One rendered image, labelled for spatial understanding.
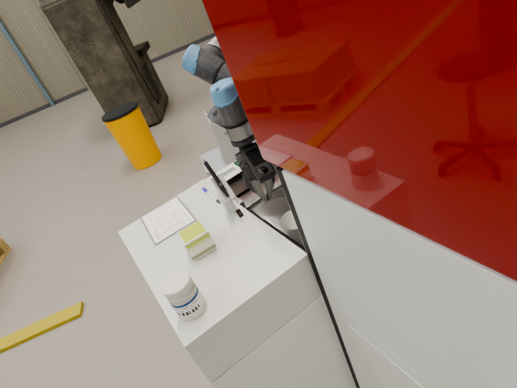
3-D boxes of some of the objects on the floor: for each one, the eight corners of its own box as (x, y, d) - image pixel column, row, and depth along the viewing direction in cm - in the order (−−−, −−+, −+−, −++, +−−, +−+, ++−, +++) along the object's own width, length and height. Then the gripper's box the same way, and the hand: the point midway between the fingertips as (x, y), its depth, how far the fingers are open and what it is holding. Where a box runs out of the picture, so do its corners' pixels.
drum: (131, 176, 420) (99, 124, 388) (131, 161, 454) (102, 112, 422) (165, 161, 423) (137, 108, 390) (163, 147, 457) (137, 97, 424)
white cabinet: (481, 335, 165) (473, 173, 122) (304, 513, 136) (211, 384, 93) (368, 263, 216) (334, 132, 173) (221, 382, 187) (137, 260, 145)
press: (112, 118, 635) (1, -75, 495) (183, 87, 643) (93, -111, 503) (108, 148, 519) (-39, -92, 379) (195, 110, 527) (81, -138, 387)
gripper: (251, 124, 113) (275, 184, 124) (223, 137, 112) (248, 196, 123) (261, 133, 106) (285, 196, 117) (230, 147, 105) (256, 209, 116)
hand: (268, 197), depth 117 cm, fingers closed
